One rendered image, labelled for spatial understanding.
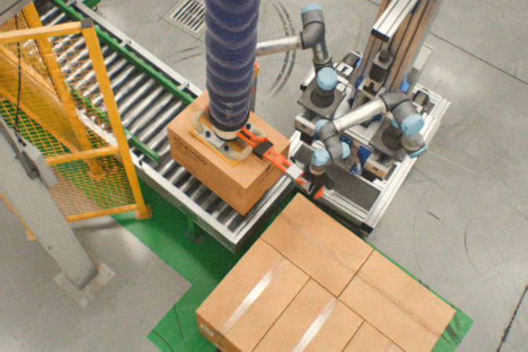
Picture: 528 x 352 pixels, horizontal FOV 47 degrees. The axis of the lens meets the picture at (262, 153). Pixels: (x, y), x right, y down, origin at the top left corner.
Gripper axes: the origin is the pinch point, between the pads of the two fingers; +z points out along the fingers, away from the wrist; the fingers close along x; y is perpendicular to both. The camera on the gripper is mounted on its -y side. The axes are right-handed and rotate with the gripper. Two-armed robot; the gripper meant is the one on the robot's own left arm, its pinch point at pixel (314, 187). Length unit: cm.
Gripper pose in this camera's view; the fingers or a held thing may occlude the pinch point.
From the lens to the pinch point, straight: 325.6
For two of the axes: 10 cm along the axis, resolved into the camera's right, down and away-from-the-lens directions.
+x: -6.4, 6.6, -3.8
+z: -0.5, 4.6, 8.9
